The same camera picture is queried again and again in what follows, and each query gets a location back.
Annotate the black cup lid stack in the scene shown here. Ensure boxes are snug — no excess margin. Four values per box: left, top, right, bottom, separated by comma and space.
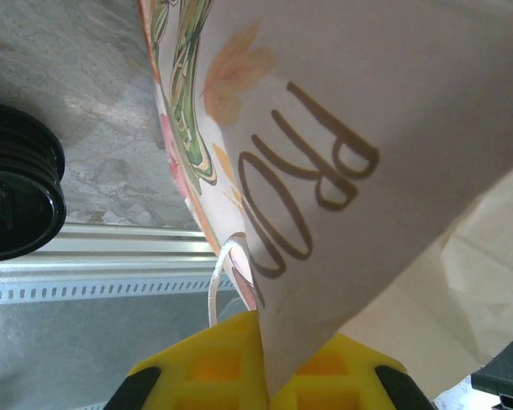
0, 102, 68, 264

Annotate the grey metal panel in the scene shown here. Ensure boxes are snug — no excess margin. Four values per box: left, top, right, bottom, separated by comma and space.
0, 294, 240, 410

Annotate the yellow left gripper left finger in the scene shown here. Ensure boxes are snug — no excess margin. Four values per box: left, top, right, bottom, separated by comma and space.
106, 310, 268, 410

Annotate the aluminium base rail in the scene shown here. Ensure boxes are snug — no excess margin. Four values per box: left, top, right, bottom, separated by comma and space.
0, 224, 223, 268

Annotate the printed white paper bag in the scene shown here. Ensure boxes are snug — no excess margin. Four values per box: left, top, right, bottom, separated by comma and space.
139, 0, 513, 396

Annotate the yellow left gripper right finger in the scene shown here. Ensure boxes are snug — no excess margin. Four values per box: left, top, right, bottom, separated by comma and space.
273, 332, 433, 410

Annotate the grey slotted cable duct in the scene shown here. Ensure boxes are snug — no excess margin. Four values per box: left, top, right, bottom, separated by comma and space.
0, 275, 240, 305

